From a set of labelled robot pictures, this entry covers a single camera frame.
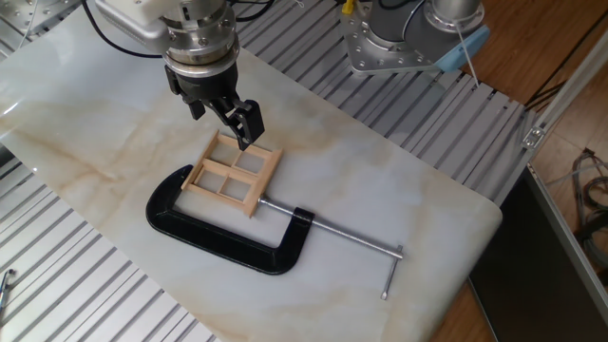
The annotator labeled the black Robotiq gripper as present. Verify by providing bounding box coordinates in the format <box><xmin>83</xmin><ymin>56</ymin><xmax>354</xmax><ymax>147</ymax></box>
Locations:
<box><xmin>163</xmin><ymin>61</ymin><xmax>266</xmax><ymax>152</ymax></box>

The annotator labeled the wooden sliding window sash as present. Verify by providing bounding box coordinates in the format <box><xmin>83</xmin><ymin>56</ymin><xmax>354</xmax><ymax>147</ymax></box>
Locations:
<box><xmin>204</xmin><ymin>136</ymin><xmax>270</xmax><ymax>180</ymax></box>

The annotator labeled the marble pattern slab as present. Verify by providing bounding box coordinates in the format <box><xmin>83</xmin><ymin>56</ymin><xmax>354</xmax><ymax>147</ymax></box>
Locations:
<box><xmin>0</xmin><ymin>0</ymin><xmax>504</xmax><ymax>342</ymax></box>

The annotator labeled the silver perforated metal plate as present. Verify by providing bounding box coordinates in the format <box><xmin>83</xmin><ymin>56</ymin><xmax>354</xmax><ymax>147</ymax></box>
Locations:
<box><xmin>0</xmin><ymin>0</ymin><xmax>85</xmax><ymax>37</ymax></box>

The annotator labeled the white zip tie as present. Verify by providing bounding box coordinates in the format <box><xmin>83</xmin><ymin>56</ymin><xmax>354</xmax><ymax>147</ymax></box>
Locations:
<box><xmin>453</xmin><ymin>18</ymin><xmax>480</xmax><ymax>89</ymax></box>

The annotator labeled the black flat panel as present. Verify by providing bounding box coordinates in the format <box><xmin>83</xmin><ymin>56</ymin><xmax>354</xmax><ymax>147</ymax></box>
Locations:
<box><xmin>467</xmin><ymin>168</ymin><xmax>608</xmax><ymax>342</ymax></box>

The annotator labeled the aluminium extrusion bar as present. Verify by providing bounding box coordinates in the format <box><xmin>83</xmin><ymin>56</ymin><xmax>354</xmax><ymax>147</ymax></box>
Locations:
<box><xmin>522</xmin><ymin>28</ymin><xmax>608</xmax><ymax>151</ymax></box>

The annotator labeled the wooden miniature window frame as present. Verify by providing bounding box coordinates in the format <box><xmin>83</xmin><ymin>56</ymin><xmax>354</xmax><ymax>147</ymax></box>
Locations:
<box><xmin>180</xmin><ymin>128</ymin><xmax>285</xmax><ymax>219</ymax></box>

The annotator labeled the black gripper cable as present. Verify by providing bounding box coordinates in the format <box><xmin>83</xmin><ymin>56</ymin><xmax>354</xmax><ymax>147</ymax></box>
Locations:
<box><xmin>232</xmin><ymin>0</ymin><xmax>276</xmax><ymax>24</ymax></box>

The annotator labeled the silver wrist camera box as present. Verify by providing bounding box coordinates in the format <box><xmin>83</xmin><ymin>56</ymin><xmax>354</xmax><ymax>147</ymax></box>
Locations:
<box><xmin>93</xmin><ymin>0</ymin><xmax>180</xmax><ymax>54</ymax></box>

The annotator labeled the black C-clamp frame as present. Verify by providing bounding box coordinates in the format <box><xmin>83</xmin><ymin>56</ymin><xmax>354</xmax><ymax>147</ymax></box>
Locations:
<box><xmin>145</xmin><ymin>163</ymin><xmax>315</xmax><ymax>276</ymax></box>

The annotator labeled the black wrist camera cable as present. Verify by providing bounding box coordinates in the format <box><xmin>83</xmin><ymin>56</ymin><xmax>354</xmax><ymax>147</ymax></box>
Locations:
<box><xmin>80</xmin><ymin>0</ymin><xmax>165</xmax><ymax>61</ymax></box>

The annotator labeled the silver clamp screw with handle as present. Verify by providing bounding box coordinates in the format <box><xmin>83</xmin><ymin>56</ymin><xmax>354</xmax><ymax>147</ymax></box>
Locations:
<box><xmin>257</xmin><ymin>196</ymin><xmax>405</xmax><ymax>301</ymax></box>

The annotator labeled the silver corner bracket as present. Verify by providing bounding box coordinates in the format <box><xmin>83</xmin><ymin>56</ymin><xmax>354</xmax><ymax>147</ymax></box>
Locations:
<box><xmin>521</xmin><ymin>124</ymin><xmax>546</xmax><ymax>151</ymax></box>

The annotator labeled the black floor cable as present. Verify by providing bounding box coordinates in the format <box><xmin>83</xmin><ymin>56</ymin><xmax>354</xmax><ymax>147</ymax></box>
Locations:
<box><xmin>523</xmin><ymin>9</ymin><xmax>608</xmax><ymax>111</ymax></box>

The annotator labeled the aluminium frame leg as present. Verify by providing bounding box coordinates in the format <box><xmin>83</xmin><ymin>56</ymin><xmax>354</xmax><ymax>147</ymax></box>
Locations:
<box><xmin>525</xmin><ymin>164</ymin><xmax>608</xmax><ymax>289</ymax></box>

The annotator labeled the grey floor cable bundle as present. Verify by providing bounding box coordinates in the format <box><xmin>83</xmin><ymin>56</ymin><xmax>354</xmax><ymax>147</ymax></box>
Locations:
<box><xmin>569</xmin><ymin>147</ymin><xmax>608</xmax><ymax>270</ymax></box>

